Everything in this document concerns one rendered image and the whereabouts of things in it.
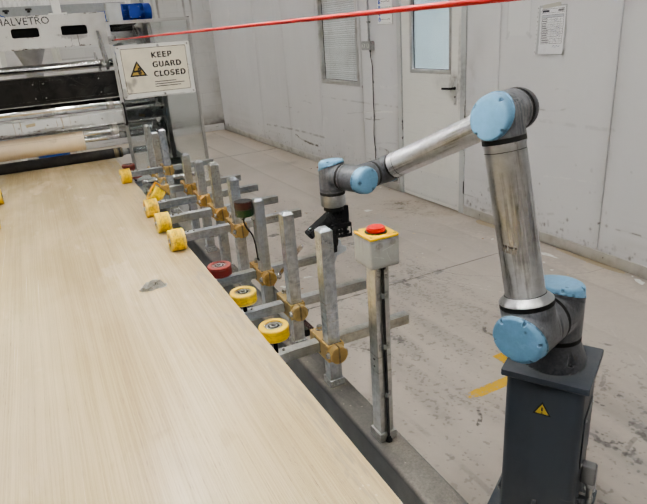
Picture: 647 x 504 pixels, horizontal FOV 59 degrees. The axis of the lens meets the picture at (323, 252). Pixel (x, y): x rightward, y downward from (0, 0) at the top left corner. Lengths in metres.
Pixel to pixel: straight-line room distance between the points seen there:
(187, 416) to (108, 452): 0.16
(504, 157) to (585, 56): 2.70
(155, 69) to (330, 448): 3.29
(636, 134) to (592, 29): 0.72
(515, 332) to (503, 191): 0.39
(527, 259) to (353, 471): 0.81
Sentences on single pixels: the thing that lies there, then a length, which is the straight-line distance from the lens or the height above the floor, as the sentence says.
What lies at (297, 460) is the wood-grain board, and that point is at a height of 0.90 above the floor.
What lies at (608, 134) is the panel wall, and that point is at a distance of 4.15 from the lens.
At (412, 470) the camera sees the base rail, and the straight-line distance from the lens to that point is 1.38.
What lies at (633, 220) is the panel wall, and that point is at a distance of 4.14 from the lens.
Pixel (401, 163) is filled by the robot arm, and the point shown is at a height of 1.19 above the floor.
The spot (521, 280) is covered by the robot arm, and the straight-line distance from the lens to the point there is 1.65.
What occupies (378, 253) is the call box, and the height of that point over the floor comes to 1.19.
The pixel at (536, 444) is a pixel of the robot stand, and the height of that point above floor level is 0.35.
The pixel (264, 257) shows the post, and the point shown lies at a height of 0.92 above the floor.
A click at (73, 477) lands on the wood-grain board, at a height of 0.90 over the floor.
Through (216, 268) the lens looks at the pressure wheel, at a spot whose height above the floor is 0.91.
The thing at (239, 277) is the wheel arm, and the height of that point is 0.85.
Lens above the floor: 1.62
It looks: 21 degrees down
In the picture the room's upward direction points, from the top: 4 degrees counter-clockwise
